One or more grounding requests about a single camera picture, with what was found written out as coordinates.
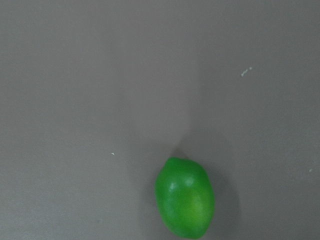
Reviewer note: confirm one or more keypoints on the green lemon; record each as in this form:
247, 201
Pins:
184, 198

